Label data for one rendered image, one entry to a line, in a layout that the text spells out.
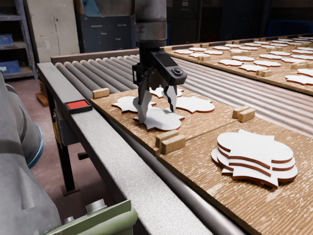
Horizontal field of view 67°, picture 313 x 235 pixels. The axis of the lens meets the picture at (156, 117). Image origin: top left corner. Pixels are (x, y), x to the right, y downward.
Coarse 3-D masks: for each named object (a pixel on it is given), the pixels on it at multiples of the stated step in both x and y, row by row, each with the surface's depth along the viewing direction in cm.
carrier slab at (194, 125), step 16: (112, 96) 85; (128, 96) 85; (192, 96) 85; (112, 112) 72; (128, 112) 72; (176, 112) 72; (224, 112) 72; (128, 128) 63; (144, 128) 63; (192, 128) 63; (208, 128) 63; (144, 144) 56
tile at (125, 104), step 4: (120, 100) 79; (124, 100) 79; (128, 100) 79; (132, 100) 79; (112, 104) 76; (116, 104) 76; (120, 104) 76; (124, 104) 76; (128, 104) 76; (132, 104) 76; (152, 104) 77; (120, 108) 74; (124, 108) 73; (128, 108) 73; (132, 108) 73; (124, 112) 71; (132, 112) 71; (136, 112) 71
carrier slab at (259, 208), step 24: (264, 120) 67; (192, 144) 55; (216, 144) 55; (288, 144) 55; (312, 144) 55; (168, 168) 49; (192, 168) 47; (216, 168) 47; (312, 168) 47; (216, 192) 41; (240, 192) 41; (264, 192) 41; (288, 192) 41; (312, 192) 41; (240, 216) 36; (264, 216) 36; (288, 216) 36; (312, 216) 36
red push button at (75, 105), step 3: (75, 102) 82; (78, 102) 82; (81, 102) 82; (84, 102) 82; (69, 105) 79; (72, 105) 79; (75, 105) 79; (78, 105) 79; (81, 105) 79; (84, 105) 79; (87, 105) 79; (69, 108) 77; (72, 108) 77
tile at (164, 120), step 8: (152, 112) 68; (160, 112) 69; (168, 112) 69; (136, 120) 65; (144, 120) 64; (152, 120) 64; (160, 120) 64; (168, 120) 64; (176, 120) 65; (152, 128) 61; (160, 128) 61; (168, 128) 61; (176, 128) 61
